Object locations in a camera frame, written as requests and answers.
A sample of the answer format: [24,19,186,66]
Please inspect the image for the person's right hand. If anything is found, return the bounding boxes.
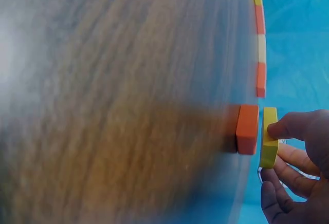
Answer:
[260,109,329,224]

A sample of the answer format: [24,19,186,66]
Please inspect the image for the orange wooden block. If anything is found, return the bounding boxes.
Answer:
[235,104,260,156]
[256,62,267,98]
[254,5,266,35]

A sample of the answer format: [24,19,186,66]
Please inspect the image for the cream wooden block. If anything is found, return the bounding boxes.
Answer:
[257,34,267,64]

